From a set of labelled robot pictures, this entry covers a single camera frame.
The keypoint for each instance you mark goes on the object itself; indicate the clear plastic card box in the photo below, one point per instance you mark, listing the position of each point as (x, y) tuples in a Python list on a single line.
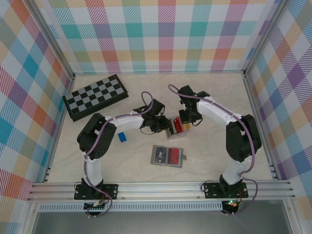
[(179, 136)]

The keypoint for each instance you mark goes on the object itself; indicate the black VIP card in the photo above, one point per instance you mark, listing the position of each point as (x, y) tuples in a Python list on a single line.
[(161, 156)]

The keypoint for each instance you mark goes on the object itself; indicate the red card with dark stripe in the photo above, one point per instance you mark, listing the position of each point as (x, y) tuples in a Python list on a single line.
[(174, 157)]

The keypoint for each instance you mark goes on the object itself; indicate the grey card holder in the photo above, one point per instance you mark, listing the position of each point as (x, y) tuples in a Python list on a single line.
[(153, 161)]

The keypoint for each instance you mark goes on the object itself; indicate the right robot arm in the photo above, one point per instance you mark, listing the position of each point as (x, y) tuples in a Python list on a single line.
[(214, 109)]

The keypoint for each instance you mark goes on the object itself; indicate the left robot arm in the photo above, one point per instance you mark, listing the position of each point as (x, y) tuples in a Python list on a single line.
[(124, 123)]

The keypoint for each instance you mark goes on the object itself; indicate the orange card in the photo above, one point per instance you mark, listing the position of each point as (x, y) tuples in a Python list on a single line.
[(186, 127)]

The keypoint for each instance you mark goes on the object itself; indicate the small blue block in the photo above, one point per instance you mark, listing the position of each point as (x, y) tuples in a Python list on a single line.
[(122, 136)]

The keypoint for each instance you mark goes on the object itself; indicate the black folding chess board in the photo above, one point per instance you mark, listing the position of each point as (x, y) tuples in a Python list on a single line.
[(95, 97)]

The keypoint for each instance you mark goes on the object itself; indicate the small circuit board orange part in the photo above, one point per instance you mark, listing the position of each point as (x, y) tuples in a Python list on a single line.
[(232, 204)]

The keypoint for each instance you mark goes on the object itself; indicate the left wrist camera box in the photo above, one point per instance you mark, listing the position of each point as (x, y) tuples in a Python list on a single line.
[(157, 108)]

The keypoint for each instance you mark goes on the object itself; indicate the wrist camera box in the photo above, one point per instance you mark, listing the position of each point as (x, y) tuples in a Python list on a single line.
[(187, 91), (157, 108)]

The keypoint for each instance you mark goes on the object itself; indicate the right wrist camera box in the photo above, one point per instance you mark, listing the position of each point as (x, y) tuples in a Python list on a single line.
[(187, 91)]

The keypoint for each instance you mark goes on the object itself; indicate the aluminium back rail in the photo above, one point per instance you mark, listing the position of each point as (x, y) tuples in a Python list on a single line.
[(158, 72)]

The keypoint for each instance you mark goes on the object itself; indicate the aluminium mounting rail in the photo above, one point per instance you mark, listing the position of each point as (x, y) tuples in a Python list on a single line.
[(158, 191)]

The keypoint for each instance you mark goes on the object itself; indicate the aluminium side rail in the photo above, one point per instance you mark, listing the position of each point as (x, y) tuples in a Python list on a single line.
[(61, 122), (259, 122)]

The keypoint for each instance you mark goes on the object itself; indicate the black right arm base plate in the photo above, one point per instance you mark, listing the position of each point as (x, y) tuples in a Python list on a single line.
[(210, 190)]

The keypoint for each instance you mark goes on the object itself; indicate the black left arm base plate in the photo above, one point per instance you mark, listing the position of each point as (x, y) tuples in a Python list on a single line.
[(112, 191)]

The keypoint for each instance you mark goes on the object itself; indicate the aluminium frame post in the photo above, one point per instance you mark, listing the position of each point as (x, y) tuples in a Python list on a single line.
[(263, 36), (53, 39)]

